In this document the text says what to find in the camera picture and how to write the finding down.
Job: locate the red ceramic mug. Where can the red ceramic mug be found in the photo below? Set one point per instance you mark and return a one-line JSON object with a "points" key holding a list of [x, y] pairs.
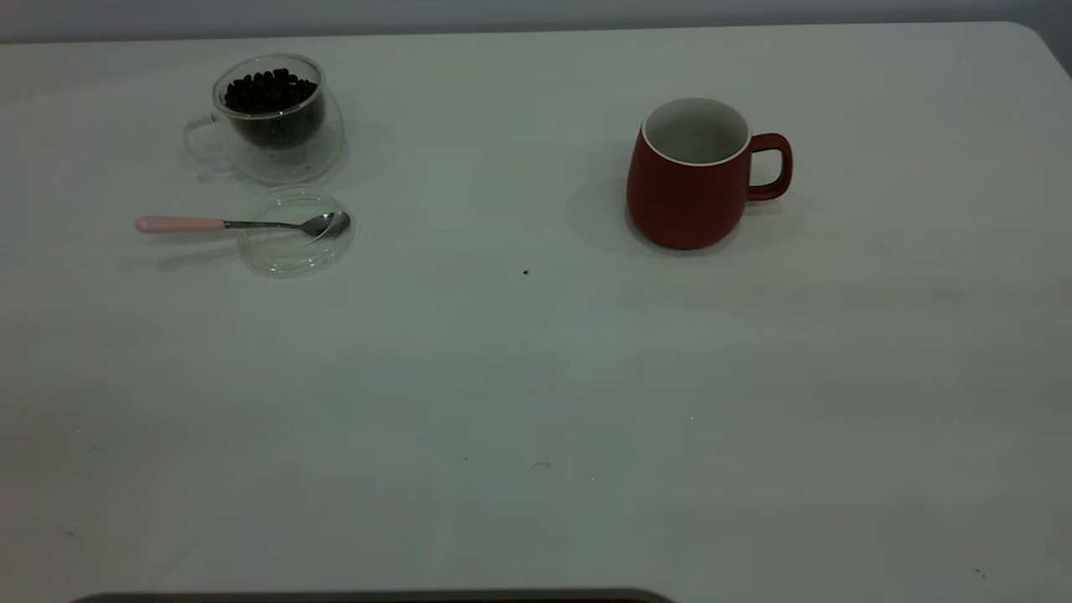
{"points": [[682, 201]]}

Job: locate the clear glass lid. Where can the clear glass lid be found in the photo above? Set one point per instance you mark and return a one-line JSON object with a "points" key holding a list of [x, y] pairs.
{"points": [[289, 255]]}

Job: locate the clear glass cup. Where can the clear glass cup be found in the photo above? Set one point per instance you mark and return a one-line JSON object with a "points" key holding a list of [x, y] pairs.
{"points": [[314, 155]]}

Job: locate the dark coffee beans pile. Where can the dark coffee beans pile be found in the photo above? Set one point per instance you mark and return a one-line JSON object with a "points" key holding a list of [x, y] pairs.
{"points": [[268, 94]]}

